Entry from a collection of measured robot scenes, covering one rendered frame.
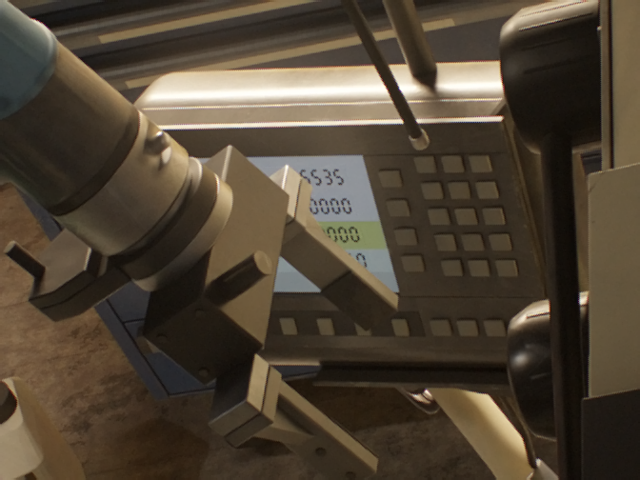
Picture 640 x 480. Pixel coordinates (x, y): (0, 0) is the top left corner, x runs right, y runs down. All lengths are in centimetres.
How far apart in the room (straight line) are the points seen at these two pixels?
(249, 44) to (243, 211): 149
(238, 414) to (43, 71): 21
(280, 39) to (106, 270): 151
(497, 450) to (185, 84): 40
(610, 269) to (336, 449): 50
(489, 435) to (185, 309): 81
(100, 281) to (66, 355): 237
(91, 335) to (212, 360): 240
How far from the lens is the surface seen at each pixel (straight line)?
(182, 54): 326
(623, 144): 132
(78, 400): 403
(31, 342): 414
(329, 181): 225
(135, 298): 359
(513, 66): 142
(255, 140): 225
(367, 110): 221
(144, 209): 168
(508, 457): 245
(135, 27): 322
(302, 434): 171
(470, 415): 245
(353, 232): 226
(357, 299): 183
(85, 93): 166
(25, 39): 165
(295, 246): 181
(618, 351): 122
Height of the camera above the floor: 275
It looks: 43 degrees down
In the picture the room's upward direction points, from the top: 29 degrees counter-clockwise
